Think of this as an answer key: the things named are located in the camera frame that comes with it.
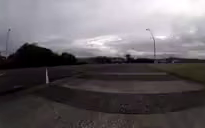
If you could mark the pale concrete traffic island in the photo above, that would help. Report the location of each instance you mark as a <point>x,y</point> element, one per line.
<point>130,85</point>

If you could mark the thin street lamp pole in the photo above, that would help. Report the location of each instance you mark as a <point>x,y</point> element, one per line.
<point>7,41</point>

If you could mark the distant low tree line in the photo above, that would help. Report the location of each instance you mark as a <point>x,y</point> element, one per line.
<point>123,60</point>

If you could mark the dark clump of trees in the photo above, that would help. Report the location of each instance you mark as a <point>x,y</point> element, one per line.
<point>33,56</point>

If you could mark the tall curved street lamp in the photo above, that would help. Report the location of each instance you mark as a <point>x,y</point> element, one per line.
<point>154,45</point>

